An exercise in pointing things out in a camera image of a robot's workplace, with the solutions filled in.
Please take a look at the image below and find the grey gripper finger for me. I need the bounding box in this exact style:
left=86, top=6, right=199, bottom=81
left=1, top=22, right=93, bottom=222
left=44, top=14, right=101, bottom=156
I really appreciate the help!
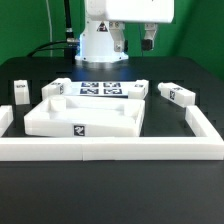
left=109, top=21, right=125, bottom=52
left=141, top=23, right=158, bottom=51

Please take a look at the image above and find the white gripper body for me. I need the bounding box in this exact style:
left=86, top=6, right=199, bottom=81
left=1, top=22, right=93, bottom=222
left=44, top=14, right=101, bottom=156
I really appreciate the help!
left=85, top=0, right=174, bottom=23

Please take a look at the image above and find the white desk top tray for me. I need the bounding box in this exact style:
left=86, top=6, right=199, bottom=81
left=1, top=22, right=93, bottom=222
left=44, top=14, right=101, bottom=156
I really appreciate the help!
left=24, top=95, right=145, bottom=137

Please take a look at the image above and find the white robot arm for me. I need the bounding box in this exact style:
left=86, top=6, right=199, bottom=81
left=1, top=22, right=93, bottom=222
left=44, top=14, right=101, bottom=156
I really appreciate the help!
left=75, top=0, right=174, bottom=64

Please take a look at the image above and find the marker tag sheet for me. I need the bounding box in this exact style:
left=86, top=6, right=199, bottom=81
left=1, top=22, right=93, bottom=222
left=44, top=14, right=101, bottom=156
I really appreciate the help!
left=65, top=81, right=134, bottom=97

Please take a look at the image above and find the black cable bundle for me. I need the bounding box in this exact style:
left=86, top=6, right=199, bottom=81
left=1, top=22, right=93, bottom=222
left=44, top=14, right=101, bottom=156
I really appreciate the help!
left=27, top=0, right=81, bottom=58

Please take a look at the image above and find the white thin cable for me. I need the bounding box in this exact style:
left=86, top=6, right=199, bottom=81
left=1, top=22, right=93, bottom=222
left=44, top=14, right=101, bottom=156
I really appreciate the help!
left=45, top=0, right=54, bottom=58

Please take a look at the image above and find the white U-shaped fence frame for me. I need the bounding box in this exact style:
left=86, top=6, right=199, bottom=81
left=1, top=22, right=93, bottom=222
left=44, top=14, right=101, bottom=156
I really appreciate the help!
left=0, top=106, right=224, bottom=161

